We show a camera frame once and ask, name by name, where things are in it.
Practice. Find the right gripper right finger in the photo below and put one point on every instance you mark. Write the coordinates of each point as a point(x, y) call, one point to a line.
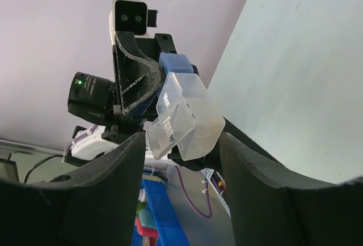
point(273, 205)

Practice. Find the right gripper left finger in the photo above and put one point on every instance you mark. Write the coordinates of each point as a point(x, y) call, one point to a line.
point(94, 204)

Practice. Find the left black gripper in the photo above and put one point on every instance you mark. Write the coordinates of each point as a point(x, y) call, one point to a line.
point(140, 66)

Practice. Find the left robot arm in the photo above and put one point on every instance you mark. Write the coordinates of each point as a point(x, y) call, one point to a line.
point(91, 98)

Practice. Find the white medicine bottle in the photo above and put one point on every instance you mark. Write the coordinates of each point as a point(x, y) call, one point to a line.
point(142, 196)

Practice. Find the teal flat case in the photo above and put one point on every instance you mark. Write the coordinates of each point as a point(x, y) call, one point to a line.
point(146, 219)

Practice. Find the pink flat case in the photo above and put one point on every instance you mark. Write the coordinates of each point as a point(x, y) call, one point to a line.
point(149, 235)

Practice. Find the blue plastic storage bin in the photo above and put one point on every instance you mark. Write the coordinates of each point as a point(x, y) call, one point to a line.
point(163, 214)

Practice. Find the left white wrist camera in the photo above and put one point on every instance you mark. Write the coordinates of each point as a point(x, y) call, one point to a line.
point(131, 16)

